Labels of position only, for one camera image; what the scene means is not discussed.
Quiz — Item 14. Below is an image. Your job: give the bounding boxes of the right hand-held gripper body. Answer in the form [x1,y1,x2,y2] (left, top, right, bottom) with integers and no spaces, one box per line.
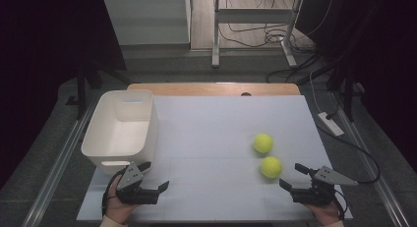
[289,165,359,207]

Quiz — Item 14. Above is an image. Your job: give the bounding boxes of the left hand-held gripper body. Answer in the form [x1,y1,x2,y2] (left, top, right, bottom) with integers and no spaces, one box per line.
[115,161,160,205]

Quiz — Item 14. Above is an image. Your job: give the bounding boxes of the yellow tennis ball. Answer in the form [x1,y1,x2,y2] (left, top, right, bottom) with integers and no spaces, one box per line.
[260,155,283,180]
[253,133,274,154]

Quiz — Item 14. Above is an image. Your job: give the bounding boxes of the white plastic bin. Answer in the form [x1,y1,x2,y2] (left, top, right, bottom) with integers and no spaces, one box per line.
[80,88,160,176]

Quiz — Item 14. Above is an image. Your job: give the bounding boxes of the person's left hand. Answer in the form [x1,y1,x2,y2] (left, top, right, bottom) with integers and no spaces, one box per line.
[103,177,138,226]

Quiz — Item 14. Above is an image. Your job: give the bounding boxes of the person's right hand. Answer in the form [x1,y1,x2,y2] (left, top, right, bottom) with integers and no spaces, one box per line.
[302,200,342,227]

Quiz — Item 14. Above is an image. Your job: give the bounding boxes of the white power strip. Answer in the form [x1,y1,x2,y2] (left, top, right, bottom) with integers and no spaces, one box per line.
[317,111,345,138]

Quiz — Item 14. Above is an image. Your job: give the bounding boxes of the black stand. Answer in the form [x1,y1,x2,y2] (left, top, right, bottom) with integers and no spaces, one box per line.
[326,49,367,123]
[64,54,134,121]

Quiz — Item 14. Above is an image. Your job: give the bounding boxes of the wooden table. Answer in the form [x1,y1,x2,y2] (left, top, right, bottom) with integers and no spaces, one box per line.
[126,82,302,97]

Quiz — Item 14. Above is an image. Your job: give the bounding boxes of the white cabinet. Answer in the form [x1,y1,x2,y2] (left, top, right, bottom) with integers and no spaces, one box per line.
[102,0,194,46]

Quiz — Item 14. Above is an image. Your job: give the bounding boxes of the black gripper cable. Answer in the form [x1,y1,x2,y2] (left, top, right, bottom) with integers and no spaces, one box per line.
[100,172,127,219]
[315,122,382,221]

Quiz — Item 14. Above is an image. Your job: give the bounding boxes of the metal floor rail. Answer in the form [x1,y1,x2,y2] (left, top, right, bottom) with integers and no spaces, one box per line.
[21,97,101,227]
[328,90,417,227]

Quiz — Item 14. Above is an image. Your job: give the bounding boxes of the thick black floor cables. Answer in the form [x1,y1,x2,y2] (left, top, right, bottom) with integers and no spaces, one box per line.
[265,52,338,87]

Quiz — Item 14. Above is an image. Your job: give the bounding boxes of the tangled black floor cables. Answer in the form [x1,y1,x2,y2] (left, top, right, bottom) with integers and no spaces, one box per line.
[217,0,333,55]

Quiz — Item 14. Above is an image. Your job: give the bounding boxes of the white metal desk frame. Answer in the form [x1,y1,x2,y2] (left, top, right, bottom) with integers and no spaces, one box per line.
[210,0,305,70]

